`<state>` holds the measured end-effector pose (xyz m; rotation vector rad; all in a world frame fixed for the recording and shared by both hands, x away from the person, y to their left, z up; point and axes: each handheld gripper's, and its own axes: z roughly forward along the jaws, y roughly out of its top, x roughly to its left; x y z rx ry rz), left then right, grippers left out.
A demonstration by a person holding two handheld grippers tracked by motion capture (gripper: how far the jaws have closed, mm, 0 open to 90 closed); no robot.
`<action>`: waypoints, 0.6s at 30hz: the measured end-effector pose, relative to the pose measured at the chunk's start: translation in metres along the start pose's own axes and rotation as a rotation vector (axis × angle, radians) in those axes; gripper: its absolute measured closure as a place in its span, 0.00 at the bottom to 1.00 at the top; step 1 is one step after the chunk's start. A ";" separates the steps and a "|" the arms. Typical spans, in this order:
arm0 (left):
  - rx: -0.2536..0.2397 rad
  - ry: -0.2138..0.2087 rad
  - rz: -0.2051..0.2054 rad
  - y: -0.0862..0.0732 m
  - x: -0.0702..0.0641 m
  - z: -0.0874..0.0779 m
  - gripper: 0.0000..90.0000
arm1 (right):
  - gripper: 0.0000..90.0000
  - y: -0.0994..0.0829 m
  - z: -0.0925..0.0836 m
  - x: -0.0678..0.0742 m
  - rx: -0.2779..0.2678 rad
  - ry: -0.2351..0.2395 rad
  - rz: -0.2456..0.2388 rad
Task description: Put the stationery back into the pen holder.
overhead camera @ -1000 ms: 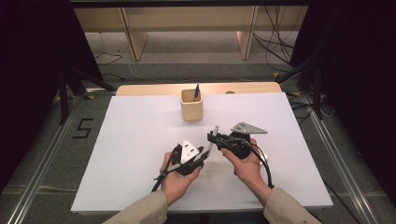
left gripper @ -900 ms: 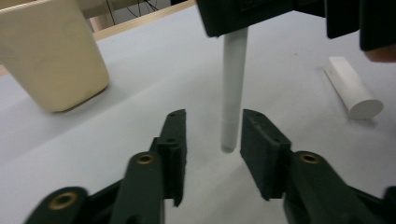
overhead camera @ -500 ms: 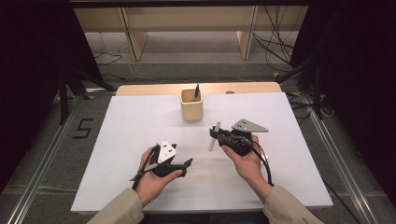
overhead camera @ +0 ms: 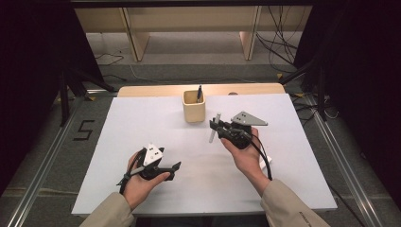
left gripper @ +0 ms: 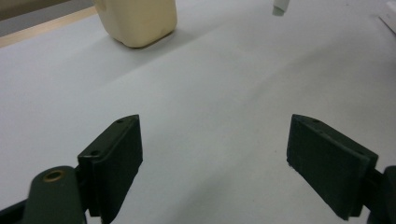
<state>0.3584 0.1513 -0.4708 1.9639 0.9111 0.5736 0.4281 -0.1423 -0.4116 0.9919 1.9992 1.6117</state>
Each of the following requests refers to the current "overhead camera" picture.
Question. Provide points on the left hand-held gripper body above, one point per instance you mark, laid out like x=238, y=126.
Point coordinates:
x=153, y=154

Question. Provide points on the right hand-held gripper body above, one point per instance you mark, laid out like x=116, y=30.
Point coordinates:
x=247, y=119

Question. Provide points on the white pen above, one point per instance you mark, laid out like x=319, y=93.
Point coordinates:
x=212, y=137

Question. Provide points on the beige square pen cup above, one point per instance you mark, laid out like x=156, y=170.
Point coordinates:
x=194, y=113

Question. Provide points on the blue pen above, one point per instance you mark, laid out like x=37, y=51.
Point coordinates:
x=199, y=93

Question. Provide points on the person's right hand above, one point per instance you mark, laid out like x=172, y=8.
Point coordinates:
x=249, y=160

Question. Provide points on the person's left hand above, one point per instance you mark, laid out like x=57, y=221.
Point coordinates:
x=135, y=192

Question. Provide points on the white paper sheet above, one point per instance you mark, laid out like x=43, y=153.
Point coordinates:
x=201, y=195

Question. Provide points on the yellow tape piece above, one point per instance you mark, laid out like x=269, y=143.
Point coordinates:
x=299, y=94
x=90, y=98
x=279, y=75

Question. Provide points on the black metal stand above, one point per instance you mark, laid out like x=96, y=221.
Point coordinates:
x=64, y=104
x=321, y=94

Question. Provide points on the beige wooden desk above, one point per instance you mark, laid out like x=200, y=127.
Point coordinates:
x=189, y=19

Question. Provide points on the dark curtain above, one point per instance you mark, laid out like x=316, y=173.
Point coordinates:
x=28, y=63
x=369, y=78

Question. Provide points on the short aluminium rail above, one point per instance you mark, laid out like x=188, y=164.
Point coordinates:
x=101, y=91

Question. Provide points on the long aluminium rail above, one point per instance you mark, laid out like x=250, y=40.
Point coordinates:
x=38, y=179
x=343, y=164

